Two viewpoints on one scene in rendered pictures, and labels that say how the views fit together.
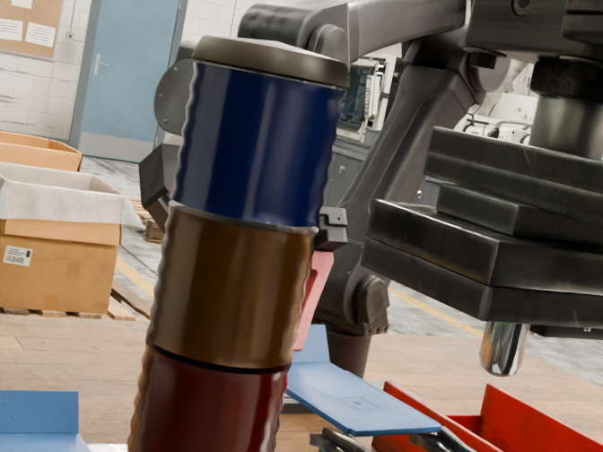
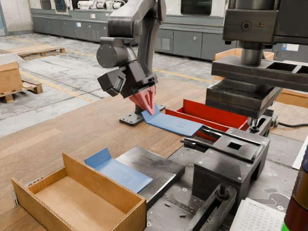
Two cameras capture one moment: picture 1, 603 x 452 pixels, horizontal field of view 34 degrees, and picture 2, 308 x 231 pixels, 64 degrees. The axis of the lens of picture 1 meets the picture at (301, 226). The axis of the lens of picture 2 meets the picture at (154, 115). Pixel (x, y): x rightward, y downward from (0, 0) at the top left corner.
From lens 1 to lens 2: 0.28 m
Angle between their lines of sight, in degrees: 27
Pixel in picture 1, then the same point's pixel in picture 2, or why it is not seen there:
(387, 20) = (142, 10)
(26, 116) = not seen: outside the picture
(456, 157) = (223, 70)
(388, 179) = (147, 54)
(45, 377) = (77, 138)
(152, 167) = (104, 79)
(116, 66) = not seen: outside the picture
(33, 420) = (100, 160)
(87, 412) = (98, 145)
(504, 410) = (189, 104)
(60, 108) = not seen: outside the picture
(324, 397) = (173, 127)
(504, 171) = (244, 74)
